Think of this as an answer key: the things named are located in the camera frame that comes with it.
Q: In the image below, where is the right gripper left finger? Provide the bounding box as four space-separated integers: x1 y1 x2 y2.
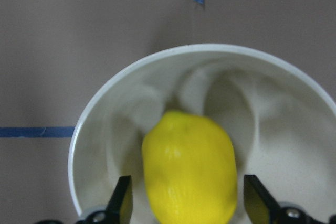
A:
34 174 133 224

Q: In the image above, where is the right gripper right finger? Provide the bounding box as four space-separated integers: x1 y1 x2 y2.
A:
244 175 320 224

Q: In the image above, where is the yellow lemon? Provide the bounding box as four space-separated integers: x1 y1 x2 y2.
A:
142 111 237 223

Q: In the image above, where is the white bowl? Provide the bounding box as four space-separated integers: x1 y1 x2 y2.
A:
68 44 335 223

